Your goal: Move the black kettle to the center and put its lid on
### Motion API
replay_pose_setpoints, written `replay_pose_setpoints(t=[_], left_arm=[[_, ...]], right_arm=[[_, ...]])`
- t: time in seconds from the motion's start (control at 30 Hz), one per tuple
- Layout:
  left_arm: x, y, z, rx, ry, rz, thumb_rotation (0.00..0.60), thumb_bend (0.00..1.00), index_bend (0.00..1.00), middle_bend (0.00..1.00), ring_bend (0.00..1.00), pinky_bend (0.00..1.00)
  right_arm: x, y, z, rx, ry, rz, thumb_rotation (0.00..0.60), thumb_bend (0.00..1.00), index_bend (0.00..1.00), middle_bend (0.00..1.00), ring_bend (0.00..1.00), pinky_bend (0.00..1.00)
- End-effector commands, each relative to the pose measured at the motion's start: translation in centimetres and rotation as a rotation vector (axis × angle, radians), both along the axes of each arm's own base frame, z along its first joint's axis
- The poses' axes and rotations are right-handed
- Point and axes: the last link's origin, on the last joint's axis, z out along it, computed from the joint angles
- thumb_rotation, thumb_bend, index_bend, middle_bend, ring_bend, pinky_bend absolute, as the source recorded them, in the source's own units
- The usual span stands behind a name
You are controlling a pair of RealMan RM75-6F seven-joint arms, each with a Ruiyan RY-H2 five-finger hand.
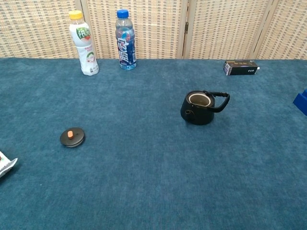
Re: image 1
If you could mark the black lid with orange knob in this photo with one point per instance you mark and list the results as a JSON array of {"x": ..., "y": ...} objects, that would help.
[{"x": 76, "y": 138}]

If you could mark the white snack packet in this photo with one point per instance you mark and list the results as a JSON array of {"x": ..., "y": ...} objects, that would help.
[{"x": 6, "y": 166}]

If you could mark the black cast iron teapot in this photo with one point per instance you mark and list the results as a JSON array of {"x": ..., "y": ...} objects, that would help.
[{"x": 199, "y": 117}]

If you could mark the blue drink bottle blue cap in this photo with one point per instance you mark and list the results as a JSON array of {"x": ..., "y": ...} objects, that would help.
[{"x": 127, "y": 55}]

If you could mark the metal screen hinge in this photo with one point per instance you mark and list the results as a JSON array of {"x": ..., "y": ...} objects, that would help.
[{"x": 186, "y": 27}]

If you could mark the black cardboard carton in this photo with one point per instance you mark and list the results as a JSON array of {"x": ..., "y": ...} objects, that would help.
[{"x": 239, "y": 68}]

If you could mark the blue felt table cover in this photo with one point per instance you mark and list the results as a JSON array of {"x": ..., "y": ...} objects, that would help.
[{"x": 153, "y": 179}]

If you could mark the woven folding screen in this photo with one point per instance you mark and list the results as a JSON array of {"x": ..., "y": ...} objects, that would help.
[{"x": 156, "y": 28}]

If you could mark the white drink bottle yellow cap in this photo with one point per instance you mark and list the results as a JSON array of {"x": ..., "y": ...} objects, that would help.
[{"x": 87, "y": 55}]

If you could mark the blue toy building brick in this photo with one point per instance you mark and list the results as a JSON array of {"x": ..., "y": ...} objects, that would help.
[{"x": 301, "y": 101}]

